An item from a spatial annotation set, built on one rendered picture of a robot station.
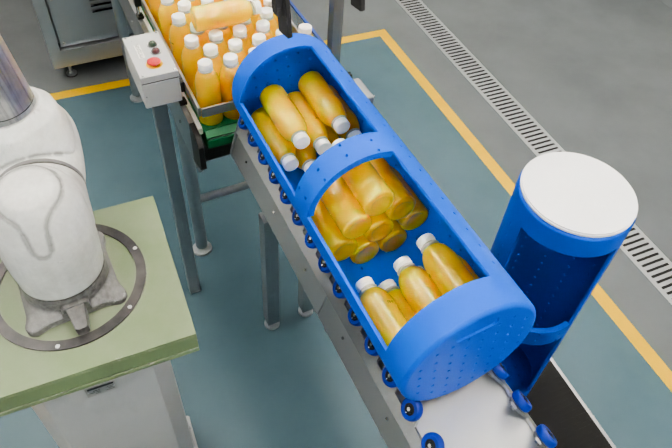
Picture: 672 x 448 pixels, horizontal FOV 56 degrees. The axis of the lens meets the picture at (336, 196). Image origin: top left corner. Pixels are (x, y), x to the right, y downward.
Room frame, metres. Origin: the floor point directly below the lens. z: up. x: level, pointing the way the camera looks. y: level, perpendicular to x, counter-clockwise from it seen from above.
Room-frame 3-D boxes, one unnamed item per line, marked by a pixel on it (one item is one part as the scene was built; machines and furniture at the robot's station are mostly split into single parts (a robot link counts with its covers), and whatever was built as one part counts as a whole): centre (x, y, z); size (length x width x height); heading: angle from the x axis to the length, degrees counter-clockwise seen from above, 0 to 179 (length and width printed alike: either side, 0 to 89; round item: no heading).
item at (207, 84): (1.38, 0.38, 0.99); 0.07 x 0.07 x 0.18
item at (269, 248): (1.26, 0.20, 0.31); 0.06 x 0.06 x 0.63; 29
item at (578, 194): (1.07, -0.58, 1.03); 0.28 x 0.28 x 0.01
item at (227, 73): (1.42, 0.32, 0.99); 0.07 x 0.07 x 0.18
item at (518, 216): (1.07, -0.58, 0.59); 0.28 x 0.28 x 0.88
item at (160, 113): (1.39, 0.53, 0.50); 0.04 x 0.04 x 1.00; 29
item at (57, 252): (0.68, 0.50, 1.23); 0.18 x 0.16 x 0.22; 24
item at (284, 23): (0.84, 0.10, 1.59); 0.03 x 0.01 x 0.07; 37
